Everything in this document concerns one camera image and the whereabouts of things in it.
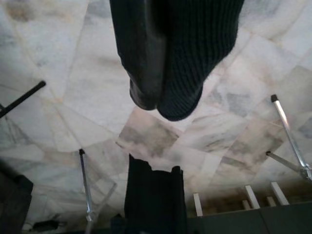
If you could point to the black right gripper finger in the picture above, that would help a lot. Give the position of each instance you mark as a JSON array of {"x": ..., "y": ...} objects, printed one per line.
[{"x": 141, "y": 61}]

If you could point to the dark navy polo shirt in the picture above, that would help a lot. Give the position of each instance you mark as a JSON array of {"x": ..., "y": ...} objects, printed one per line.
[{"x": 195, "y": 61}]

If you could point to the black folding chair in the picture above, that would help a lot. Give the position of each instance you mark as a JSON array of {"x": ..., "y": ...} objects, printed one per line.
[{"x": 26, "y": 95}]

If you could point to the silver clothes rack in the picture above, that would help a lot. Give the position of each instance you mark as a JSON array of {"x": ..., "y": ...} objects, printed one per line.
[{"x": 287, "y": 128}]

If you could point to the small black floor item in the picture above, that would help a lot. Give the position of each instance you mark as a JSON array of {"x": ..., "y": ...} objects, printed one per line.
[{"x": 47, "y": 224}]

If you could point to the black TV console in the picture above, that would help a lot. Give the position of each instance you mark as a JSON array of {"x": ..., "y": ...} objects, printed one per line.
[{"x": 243, "y": 219}]

